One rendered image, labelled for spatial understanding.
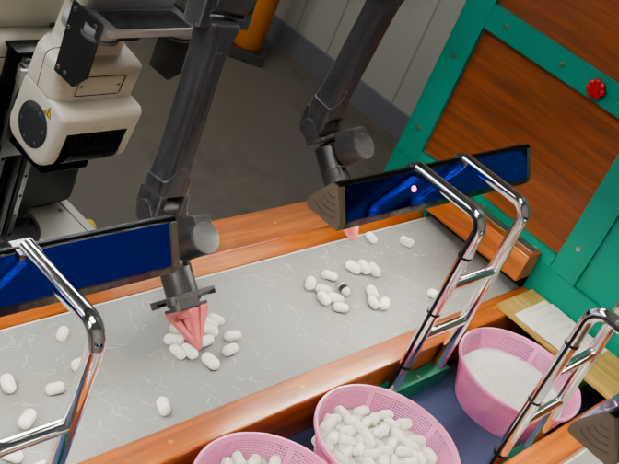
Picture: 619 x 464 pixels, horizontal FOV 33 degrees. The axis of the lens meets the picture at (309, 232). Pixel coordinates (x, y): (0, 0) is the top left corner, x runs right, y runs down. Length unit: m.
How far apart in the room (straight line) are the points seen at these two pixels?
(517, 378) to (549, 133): 0.56
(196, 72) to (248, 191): 2.19
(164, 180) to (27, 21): 0.88
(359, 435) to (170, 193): 0.53
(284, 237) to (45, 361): 0.67
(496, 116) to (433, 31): 2.25
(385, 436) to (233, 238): 0.52
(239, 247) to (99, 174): 1.62
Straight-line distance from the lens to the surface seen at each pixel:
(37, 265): 1.28
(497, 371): 2.18
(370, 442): 1.83
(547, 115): 2.38
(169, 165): 1.77
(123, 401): 1.70
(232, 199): 3.80
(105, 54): 2.33
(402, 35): 4.77
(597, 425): 1.54
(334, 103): 2.14
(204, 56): 1.70
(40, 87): 2.32
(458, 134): 2.51
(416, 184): 1.87
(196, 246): 1.73
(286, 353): 1.92
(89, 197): 3.53
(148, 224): 1.42
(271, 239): 2.16
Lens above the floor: 1.87
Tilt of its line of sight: 30 degrees down
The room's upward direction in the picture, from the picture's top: 24 degrees clockwise
